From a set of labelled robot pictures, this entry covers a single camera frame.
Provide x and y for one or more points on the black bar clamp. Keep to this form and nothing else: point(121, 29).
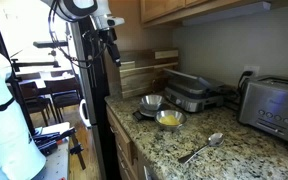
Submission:
point(78, 150)

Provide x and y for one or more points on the dark dining table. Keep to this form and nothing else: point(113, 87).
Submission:
point(50, 80)

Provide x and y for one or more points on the steel bowl with yellow powder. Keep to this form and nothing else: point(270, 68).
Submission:
point(170, 120)

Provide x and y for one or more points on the stainless steel toaster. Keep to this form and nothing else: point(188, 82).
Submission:
point(274, 106)

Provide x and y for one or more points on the black camera on arm stand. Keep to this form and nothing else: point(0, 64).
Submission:
point(49, 44)

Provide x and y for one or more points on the striped wooden cutting board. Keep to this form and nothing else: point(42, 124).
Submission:
point(137, 81)

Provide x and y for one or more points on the wooden lower cabinet drawers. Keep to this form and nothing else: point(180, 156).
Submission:
point(122, 143)

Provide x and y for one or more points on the black steel refrigerator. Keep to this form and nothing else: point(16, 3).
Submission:
point(99, 100)

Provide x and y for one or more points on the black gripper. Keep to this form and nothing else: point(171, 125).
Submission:
point(112, 46)

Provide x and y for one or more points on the dark cutting board light strip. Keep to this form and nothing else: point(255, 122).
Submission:
point(137, 55)

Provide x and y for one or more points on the black kitchen scale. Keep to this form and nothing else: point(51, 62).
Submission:
point(140, 115)

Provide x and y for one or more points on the white perforated robot table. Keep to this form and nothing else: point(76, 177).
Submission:
point(55, 163)

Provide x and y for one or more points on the black hand tools pile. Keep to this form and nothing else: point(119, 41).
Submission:
point(49, 141)

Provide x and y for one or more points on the wooden upper cabinet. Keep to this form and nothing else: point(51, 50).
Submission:
point(160, 8)

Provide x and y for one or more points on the empty steel bowl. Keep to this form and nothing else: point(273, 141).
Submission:
point(151, 101)

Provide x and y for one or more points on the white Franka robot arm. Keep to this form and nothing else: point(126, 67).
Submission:
point(4, 133)

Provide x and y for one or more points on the dark wooden chair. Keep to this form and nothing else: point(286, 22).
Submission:
point(64, 96)
point(34, 100)

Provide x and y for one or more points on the white wall outlet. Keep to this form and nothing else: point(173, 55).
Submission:
point(254, 69)

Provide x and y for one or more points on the black stand pole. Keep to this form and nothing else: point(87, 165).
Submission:
point(15, 90)

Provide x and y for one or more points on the silver metal spoon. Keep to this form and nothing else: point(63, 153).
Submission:
point(214, 140)

